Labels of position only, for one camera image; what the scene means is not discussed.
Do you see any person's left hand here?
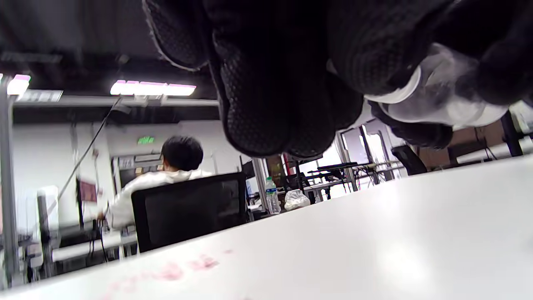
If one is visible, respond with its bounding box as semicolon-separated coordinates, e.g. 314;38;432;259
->
142;0;533;158

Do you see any clear conical bottle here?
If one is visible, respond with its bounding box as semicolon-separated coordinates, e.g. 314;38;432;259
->
364;44;509;130

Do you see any clear water bottle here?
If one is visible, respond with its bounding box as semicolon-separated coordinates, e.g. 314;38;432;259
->
265;177;281;215

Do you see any white plastic bag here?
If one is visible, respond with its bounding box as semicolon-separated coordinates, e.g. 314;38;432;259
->
284;190;311;211

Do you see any ceiling light panel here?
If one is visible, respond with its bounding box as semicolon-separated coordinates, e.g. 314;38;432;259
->
110;80;197;97
6;74;32;96

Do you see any black mesh office chair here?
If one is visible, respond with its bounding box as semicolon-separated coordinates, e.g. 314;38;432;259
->
131;172;248;253

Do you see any long white desk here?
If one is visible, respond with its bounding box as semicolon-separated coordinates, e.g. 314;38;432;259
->
52;231;138;263

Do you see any aluminium frame post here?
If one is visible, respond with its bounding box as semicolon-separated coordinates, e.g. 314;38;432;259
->
0;79;21;288
252;157;269;211

